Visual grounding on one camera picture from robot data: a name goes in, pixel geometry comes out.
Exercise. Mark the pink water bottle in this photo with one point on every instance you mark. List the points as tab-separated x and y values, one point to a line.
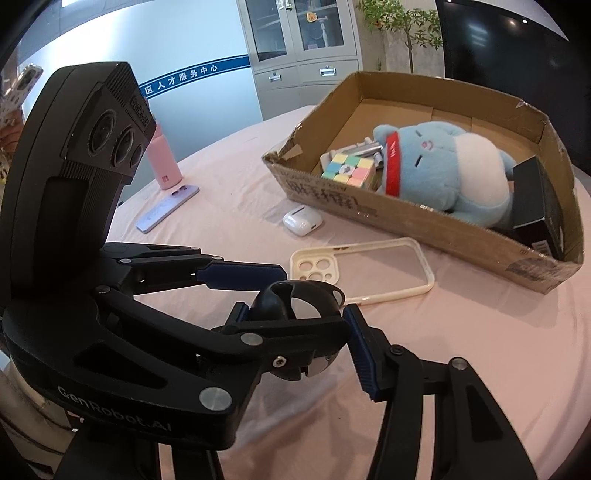
164	157

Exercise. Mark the silver metal gadget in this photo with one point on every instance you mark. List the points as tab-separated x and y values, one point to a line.
364	148

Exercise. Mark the white earbuds case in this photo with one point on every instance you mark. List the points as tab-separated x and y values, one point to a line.
300	221

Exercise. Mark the phone with patterned case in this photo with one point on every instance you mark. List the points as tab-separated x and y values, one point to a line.
21	90

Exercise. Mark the small leafy tree plant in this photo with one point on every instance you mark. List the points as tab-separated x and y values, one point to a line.
406	27

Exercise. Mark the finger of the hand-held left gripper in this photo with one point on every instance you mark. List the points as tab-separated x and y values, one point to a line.
240	274
286	341

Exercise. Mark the cream phone case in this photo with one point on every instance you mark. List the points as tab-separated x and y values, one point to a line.
334	275

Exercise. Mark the light blue plush toy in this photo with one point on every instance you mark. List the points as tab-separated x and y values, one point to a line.
461	175

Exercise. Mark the purple smartphone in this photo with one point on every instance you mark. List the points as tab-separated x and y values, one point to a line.
161	212

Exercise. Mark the grey glass-door cabinet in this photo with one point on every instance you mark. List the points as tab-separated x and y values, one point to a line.
277	83

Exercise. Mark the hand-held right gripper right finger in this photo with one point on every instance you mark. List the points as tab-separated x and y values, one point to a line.
364	360

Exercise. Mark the black round object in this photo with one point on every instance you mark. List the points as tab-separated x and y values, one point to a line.
277	300

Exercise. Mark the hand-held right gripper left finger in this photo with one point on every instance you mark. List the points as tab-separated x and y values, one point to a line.
241	314

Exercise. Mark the black product box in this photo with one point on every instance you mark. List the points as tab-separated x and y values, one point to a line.
535	203

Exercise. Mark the black tv monitor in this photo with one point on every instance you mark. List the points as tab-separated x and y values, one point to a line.
498	46

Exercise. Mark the cardboard box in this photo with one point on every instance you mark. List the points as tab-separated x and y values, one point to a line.
415	230

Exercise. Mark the pastel puzzle cube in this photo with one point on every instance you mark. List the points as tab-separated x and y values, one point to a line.
348	168

